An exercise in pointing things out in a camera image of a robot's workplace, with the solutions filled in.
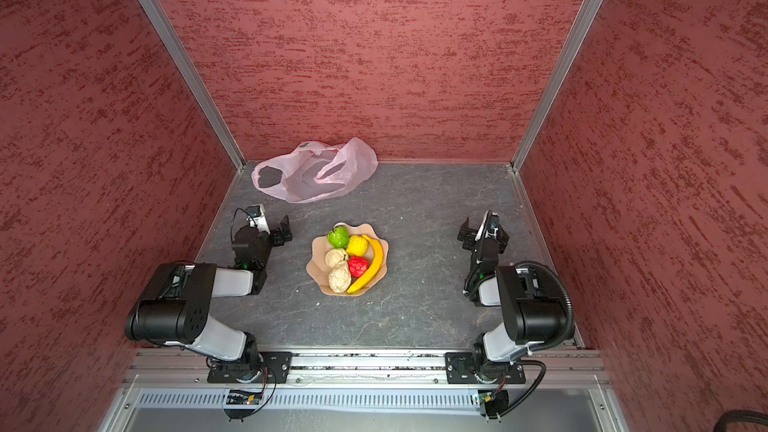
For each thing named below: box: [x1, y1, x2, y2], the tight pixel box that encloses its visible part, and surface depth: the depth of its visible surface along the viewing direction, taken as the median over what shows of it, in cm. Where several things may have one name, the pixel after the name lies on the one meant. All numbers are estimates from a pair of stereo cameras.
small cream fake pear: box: [324, 248, 348, 269], surface depth 89 cm
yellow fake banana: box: [347, 235, 384, 294], surface depth 87 cm
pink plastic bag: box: [251, 138, 379, 203], surface depth 97 cm
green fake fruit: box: [327, 226, 350, 248], surface depth 91 cm
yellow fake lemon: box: [346, 235, 368, 257], surface depth 91 cm
